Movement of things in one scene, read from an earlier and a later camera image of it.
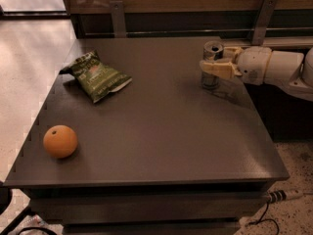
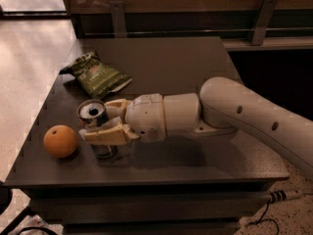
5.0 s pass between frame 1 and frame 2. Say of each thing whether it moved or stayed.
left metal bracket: stayed
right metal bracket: stayed
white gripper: moved
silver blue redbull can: moved
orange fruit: stayed
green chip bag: stayed
